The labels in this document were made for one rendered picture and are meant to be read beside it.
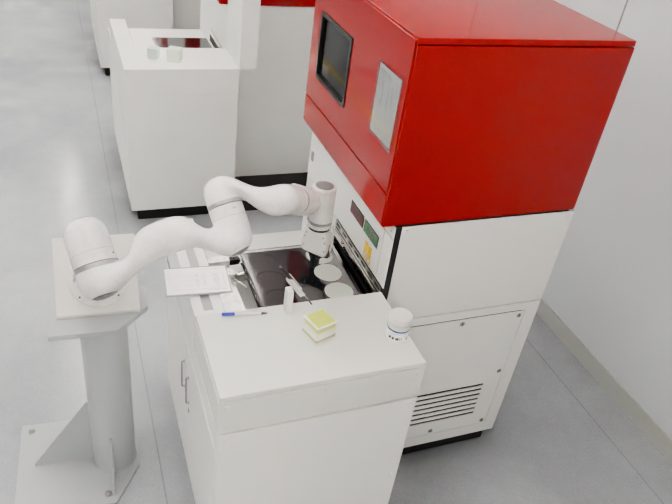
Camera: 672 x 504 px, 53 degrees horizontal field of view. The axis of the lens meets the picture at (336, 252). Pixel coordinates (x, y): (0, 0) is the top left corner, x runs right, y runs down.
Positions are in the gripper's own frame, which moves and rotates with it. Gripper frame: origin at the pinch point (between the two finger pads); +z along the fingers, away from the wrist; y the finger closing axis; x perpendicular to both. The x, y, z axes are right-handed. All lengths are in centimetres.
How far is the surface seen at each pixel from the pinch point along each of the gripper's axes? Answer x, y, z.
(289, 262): -3.4, -8.4, 2.1
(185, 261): -32.5, -32.1, -4.0
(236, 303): -32.1, -11.1, 4.0
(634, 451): 81, 136, 92
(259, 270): -14.3, -14.1, 2.0
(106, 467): -60, -49, 88
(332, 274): -0.1, 7.7, 2.0
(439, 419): 25, 55, 71
